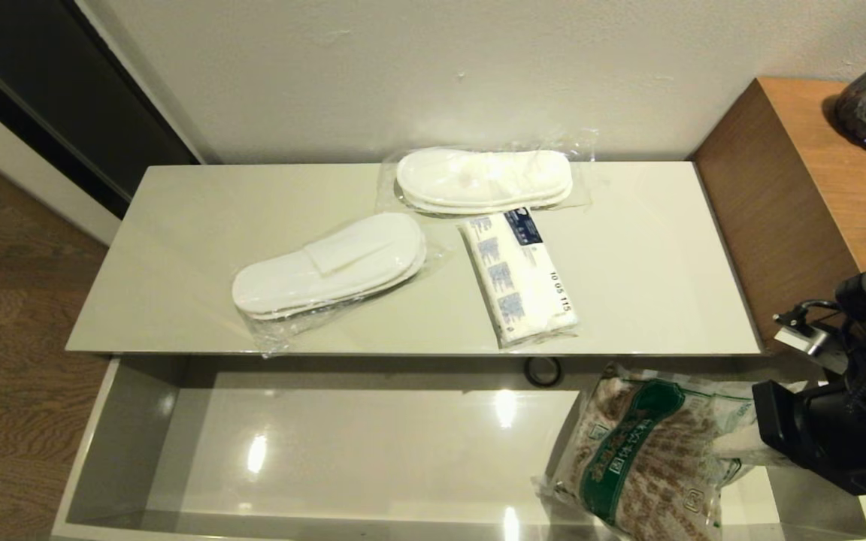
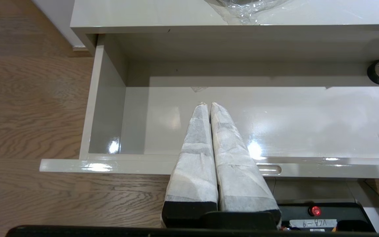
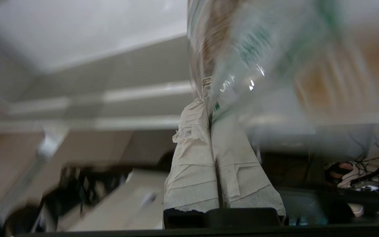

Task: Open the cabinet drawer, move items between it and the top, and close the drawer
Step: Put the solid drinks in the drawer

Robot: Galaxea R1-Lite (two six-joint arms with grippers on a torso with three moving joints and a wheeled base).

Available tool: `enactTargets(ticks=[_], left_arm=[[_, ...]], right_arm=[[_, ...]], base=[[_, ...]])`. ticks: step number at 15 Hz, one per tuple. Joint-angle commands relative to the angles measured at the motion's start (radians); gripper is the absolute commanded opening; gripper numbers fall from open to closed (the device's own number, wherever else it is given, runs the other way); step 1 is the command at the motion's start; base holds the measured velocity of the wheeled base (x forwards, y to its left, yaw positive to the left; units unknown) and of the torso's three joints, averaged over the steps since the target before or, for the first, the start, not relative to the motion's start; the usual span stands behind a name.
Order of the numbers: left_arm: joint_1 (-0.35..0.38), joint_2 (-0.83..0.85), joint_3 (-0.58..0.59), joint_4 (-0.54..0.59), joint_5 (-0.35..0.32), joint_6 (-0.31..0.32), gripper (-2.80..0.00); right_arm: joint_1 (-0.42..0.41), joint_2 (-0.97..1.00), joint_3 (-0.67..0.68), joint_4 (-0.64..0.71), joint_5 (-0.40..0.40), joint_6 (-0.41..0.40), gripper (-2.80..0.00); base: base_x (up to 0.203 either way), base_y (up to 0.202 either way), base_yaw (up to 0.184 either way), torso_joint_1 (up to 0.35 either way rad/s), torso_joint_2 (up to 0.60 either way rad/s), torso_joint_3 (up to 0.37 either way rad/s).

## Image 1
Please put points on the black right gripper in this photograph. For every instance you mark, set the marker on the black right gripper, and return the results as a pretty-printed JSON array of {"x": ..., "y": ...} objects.
[{"x": 801, "y": 428}]

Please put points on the cereal bag with green label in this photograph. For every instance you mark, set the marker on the cereal bag with green label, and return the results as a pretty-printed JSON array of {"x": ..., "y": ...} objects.
[{"x": 643, "y": 466}]

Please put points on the white pack with blue print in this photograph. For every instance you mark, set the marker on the white pack with blue print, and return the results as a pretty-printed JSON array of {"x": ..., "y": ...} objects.
[{"x": 523, "y": 285}]

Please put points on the grey cabinet drawer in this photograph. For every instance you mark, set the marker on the grey cabinet drawer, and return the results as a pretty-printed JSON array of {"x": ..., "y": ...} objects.
[{"x": 365, "y": 451}]

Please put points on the brown wooden side cabinet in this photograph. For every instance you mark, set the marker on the brown wooden side cabinet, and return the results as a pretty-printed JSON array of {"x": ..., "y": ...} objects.
[{"x": 794, "y": 188}]

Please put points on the bagged white slippers sole up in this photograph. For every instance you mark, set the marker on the bagged white slippers sole up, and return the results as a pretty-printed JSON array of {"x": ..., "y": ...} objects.
[{"x": 482, "y": 176}]

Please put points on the glossy grey cabinet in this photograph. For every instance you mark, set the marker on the glossy grey cabinet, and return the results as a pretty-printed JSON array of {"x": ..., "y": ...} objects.
[{"x": 192, "y": 248}]

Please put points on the dark door panel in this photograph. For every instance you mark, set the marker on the dark door panel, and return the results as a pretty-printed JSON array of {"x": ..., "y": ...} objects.
[{"x": 49, "y": 83}]

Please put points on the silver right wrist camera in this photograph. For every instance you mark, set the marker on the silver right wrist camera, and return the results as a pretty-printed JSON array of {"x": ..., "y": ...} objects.
[{"x": 809, "y": 342}]

